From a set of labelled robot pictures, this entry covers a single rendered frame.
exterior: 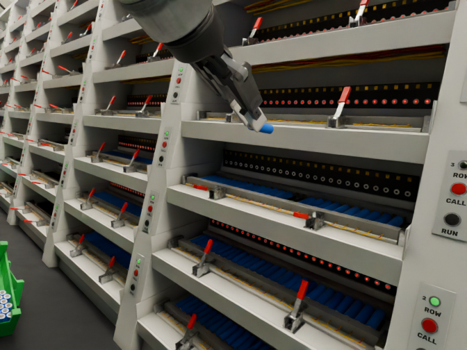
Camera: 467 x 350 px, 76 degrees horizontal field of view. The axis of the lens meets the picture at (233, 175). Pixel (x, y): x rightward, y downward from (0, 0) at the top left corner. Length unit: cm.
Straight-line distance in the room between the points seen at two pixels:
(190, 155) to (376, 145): 54
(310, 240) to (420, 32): 39
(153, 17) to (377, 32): 41
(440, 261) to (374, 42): 38
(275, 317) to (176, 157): 49
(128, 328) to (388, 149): 83
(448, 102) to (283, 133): 28
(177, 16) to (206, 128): 48
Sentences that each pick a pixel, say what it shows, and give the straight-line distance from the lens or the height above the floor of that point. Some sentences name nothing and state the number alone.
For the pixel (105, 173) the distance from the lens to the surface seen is 120.
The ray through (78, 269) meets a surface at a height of 9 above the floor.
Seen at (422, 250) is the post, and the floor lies 51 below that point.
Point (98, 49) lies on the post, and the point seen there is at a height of 98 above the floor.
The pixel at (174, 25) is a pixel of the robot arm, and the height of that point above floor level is 70.
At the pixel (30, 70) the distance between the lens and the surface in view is 290.
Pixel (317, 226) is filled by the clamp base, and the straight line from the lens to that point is 58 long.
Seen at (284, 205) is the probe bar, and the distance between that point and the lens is 66.
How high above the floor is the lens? 56
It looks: level
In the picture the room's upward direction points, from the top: 12 degrees clockwise
